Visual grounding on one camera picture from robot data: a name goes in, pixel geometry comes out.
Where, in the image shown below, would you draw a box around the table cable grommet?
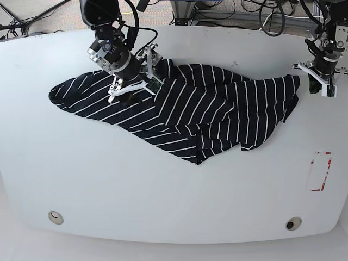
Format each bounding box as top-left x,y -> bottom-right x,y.
285,217 -> 302,231
48,211 -> 64,225

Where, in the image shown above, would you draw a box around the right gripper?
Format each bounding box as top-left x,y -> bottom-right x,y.
87,39 -> 163,104

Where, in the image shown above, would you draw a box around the red tape rectangle marking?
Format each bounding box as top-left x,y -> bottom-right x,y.
307,151 -> 332,192

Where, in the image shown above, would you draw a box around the left table cable grommet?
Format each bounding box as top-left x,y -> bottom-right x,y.
48,211 -> 64,225

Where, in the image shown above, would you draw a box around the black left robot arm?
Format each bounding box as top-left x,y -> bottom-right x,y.
292,1 -> 347,97

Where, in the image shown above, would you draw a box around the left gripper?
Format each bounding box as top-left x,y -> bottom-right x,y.
291,51 -> 342,94

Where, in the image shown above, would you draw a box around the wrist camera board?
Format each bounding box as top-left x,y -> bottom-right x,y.
146,78 -> 163,95
321,84 -> 337,97

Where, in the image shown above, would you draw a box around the black tripod legs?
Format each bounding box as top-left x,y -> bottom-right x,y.
1,1 -> 70,41

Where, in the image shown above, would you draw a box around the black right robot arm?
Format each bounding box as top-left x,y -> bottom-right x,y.
80,1 -> 163,104

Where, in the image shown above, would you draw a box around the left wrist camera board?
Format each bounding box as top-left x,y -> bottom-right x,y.
321,84 -> 337,97

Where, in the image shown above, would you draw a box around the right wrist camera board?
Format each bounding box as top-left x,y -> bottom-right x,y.
146,78 -> 163,95

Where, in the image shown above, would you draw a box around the black white striped T-shirt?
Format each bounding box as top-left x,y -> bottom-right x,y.
49,59 -> 300,165

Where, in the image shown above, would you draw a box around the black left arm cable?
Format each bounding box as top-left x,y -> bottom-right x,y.
241,0 -> 327,55

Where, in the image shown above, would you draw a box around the right table cable grommet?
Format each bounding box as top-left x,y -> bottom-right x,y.
285,217 -> 302,231

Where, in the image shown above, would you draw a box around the aluminium frame stand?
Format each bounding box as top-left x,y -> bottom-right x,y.
170,1 -> 197,26

